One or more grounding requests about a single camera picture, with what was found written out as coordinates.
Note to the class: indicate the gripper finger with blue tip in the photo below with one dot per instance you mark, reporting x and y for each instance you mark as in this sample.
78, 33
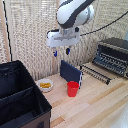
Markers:
68, 50
55, 52

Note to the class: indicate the grey box on rack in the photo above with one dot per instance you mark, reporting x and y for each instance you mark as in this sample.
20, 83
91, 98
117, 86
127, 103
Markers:
115, 45

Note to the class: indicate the grey ridged oven tray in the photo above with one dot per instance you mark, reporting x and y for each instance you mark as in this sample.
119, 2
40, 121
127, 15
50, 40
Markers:
110, 61

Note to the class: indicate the small white bowl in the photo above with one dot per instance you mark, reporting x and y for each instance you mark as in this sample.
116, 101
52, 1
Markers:
45, 90

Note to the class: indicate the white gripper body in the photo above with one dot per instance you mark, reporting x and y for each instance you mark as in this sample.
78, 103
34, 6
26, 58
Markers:
63, 39

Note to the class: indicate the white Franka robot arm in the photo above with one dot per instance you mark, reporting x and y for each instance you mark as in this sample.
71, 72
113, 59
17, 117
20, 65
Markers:
71, 11

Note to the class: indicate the dark blue box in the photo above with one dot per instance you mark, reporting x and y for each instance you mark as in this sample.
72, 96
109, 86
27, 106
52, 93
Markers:
68, 73

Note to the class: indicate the woven folding screen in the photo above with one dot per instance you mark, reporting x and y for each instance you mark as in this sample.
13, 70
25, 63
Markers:
28, 33

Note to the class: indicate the yellow food piece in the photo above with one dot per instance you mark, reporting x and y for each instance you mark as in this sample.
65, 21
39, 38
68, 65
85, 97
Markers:
45, 85

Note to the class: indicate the black fabric storage box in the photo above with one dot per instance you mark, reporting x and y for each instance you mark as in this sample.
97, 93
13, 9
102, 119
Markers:
20, 100

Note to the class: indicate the red plastic cup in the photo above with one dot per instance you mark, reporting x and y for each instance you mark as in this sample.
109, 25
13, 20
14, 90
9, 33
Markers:
73, 89

